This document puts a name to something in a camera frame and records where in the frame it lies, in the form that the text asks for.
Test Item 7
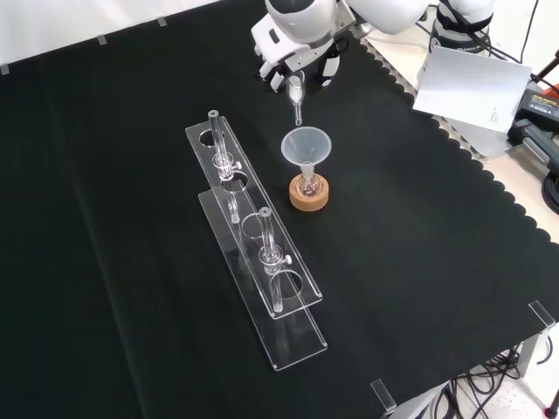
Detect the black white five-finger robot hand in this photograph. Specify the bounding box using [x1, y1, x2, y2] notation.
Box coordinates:
[251, 0, 350, 95]

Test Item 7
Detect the clear glass weighing funnel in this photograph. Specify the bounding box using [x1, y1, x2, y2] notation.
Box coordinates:
[286, 74, 307, 127]

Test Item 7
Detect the translucent plastic funnel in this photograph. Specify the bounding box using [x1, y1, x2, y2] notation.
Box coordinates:
[280, 126, 332, 184]

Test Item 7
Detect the small glass round-bottom flask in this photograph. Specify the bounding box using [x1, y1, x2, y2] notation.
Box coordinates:
[295, 161, 323, 197]

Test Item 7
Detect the clear acrylic funnel stand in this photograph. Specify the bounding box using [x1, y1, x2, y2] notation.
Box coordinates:
[184, 108, 329, 373]

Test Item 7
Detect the pale board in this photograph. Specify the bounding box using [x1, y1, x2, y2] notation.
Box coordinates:
[364, 25, 519, 161]

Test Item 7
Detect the white paper sheet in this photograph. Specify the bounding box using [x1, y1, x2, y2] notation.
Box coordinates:
[412, 45, 535, 132]

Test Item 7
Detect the black tripod pole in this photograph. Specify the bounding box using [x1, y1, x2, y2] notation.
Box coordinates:
[531, 48, 559, 88]

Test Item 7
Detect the black bench cloth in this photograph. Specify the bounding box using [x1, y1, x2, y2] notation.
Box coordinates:
[0, 0, 559, 419]

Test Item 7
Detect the black power adapter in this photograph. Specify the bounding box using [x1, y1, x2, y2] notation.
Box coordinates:
[514, 86, 559, 127]

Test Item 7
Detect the black grey clamp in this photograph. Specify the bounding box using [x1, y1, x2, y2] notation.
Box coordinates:
[508, 117, 559, 169]

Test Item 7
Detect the grey table leg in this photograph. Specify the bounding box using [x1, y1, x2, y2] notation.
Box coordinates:
[516, 329, 552, 379]

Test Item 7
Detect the cork ring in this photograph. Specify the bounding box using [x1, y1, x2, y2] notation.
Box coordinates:
[288, 173, 330, 213]

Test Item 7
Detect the black coiled cable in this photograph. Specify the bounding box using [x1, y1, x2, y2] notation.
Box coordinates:
[541, 172, 559, 213]

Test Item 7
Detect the black cable bundle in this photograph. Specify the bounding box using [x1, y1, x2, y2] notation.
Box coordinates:
[430, 342, 559, 419]

